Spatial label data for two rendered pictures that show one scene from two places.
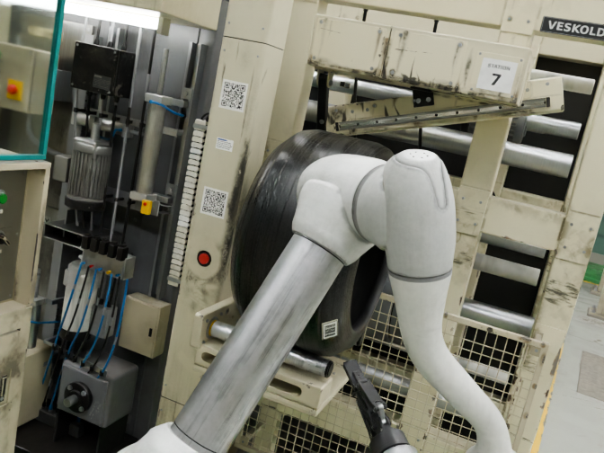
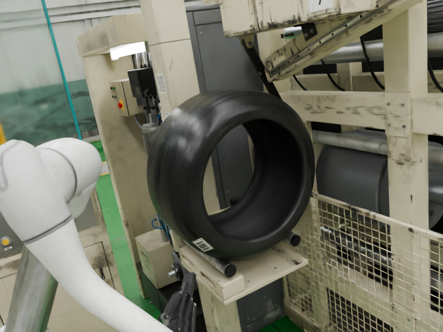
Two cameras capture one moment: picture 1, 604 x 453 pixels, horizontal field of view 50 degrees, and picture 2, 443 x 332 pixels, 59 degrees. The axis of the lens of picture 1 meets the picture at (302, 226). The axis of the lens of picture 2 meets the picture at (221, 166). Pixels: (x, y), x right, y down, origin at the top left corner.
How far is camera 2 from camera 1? 1.18 m
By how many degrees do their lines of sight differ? 42
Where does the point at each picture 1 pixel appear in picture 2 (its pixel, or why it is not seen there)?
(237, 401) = (16, 314)
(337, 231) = not seen: hidden behind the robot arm
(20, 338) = (103, 246)
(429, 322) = (53, 272)
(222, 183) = not seen: hidden behind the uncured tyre
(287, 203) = (155, 158)
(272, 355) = (26, 286)
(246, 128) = (171, 103)
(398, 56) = (261, 8)
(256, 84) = (165, 72)
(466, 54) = not seen: outside the picture
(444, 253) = (21, 222)
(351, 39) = (236, 8)
